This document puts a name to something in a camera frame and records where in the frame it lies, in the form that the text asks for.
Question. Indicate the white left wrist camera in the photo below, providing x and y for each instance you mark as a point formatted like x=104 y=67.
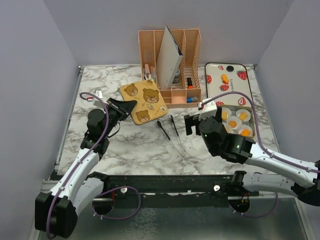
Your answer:
x=98 y=99

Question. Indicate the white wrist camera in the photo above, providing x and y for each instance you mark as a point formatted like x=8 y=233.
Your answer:
x=98 y=99
x=207 y=110

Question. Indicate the pink white stapler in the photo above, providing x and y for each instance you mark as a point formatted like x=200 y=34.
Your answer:
x=148 y=72

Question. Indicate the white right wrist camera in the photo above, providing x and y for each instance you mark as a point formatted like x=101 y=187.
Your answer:
x=207 y=110

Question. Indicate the black-tipped metal tongs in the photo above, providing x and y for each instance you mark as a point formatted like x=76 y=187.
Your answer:
x=173 y=137

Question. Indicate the grey folder board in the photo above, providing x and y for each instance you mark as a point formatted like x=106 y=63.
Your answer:
x=169 y=57

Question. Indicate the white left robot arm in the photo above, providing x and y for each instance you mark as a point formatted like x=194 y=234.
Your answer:
x=58 y=210

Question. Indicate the orange fish-shaped cookie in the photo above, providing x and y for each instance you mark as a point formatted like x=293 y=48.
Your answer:
x=245 y=132
x=225 y=79

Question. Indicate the rectangular tan biscuit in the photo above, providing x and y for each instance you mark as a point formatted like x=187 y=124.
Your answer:
x=224 y=115

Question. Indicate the black round sandwich cookie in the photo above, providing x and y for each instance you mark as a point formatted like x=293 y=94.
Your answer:
x=230 y=68

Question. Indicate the strawberry print white tray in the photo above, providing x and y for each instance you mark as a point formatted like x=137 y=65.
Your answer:
x=238 y=86

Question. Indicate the black orange marker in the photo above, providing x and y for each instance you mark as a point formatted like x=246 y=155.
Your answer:
x=189 y=83

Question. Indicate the gold metal cookie tin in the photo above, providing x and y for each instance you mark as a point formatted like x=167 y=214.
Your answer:
x=233 y=109

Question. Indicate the peach plastic desk organizer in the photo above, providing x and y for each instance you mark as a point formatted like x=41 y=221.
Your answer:
x=149 y=42

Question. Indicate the silver tin lid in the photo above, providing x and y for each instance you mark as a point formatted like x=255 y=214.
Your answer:
x=150 y=103

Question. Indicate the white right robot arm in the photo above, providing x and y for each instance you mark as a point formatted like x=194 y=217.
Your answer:
x=289 y=175

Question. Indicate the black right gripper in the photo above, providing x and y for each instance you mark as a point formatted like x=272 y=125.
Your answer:
x=191 y=120

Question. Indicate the small oval brown cookie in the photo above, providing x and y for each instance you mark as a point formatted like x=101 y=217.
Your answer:
x=232 y=123

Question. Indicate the white paper cupcake liner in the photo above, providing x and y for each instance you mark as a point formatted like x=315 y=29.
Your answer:
x=243 y=110
x=228 y=111
x=242 y=127
x=234 y=118

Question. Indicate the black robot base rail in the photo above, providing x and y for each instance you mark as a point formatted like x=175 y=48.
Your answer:
x=169 y=191

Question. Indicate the blue white patterned tin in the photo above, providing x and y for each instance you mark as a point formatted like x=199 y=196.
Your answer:
x=177 y=76

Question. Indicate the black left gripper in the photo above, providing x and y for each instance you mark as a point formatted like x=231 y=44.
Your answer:
x=123 y=108

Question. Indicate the rectangular yellow cracker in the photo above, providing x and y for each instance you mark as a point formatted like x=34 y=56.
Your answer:
x=243 y=116

